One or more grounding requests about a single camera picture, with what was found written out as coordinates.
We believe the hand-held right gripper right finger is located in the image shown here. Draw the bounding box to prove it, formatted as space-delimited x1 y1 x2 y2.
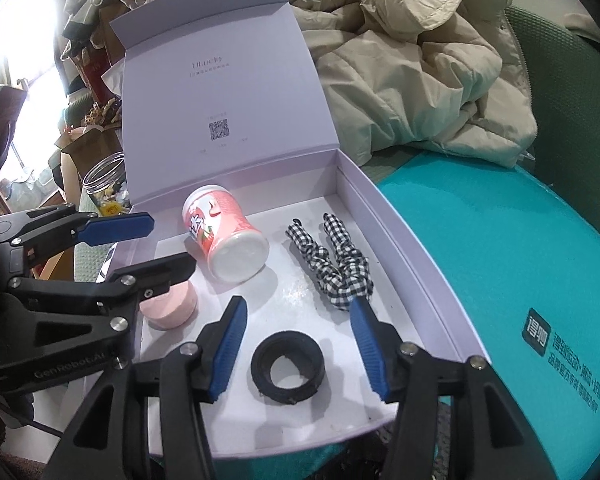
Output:
350 297 548 480

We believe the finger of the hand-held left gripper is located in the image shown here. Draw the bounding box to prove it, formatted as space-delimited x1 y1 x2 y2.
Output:
0 203 156 268
7 253 197 333

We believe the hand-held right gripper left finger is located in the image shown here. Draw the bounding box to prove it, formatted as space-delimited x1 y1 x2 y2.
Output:
55 296 248 480

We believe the black tape roll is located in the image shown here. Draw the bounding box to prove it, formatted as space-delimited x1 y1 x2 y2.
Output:
250 331 327 405

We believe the pink round compact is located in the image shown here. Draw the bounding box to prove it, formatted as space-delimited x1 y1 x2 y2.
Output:
139 280 199 330

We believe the pink gum bottle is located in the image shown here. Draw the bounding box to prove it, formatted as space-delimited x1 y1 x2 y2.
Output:
181 185 271 283

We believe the black white gingham scrunchie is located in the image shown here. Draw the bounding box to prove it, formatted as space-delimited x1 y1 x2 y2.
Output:
285 212 376 311

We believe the lavender gift box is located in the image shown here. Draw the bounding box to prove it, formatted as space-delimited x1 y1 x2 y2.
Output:
109 0 492 461

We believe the glass jar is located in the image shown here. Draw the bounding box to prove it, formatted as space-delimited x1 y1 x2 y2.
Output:
82 151 131 218

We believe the brown paper bag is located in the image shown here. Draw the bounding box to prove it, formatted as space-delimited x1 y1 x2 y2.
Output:
55 125 126 201

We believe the red bag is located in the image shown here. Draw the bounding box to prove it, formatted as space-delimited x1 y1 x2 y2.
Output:
62 45 113 106

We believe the beige down jacket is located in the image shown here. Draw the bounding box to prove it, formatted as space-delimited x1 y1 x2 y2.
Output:
62 0 538 168

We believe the green sofa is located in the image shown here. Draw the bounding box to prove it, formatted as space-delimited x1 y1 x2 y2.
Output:
365 5 600 261

